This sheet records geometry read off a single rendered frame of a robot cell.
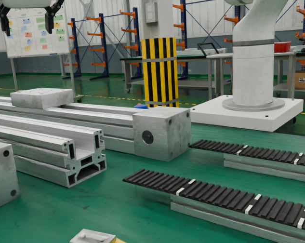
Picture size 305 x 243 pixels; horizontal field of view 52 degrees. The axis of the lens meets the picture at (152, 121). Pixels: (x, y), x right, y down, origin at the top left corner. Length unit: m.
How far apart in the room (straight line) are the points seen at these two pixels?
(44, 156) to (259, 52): 0.65
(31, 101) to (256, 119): 0.63
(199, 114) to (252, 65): 0.21
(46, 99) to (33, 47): 5.79
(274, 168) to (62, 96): 0.62
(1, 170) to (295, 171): 0.49
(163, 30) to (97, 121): 3.21
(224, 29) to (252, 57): 8.02
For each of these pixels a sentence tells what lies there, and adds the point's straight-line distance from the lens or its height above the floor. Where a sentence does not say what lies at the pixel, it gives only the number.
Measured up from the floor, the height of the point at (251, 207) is 0.81.
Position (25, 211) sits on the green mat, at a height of 0.78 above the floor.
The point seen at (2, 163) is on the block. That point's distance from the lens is 0.56.
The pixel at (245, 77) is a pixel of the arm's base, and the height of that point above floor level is 0.91.
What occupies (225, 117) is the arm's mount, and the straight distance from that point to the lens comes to 0.92.
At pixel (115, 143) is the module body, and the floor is 0.80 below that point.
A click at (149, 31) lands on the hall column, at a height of 1.20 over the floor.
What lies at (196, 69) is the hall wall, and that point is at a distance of 9.42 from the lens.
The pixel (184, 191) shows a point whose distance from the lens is 0.46.
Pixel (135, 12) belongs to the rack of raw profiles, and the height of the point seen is 2.06.
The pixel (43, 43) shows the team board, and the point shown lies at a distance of 6.55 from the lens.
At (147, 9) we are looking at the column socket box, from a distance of 4.08.
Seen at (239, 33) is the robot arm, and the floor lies 1.03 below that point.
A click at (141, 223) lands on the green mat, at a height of 0.78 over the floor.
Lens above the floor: 1.02
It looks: 14 degrees down
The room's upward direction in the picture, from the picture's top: 4 degrees counter-clockwise
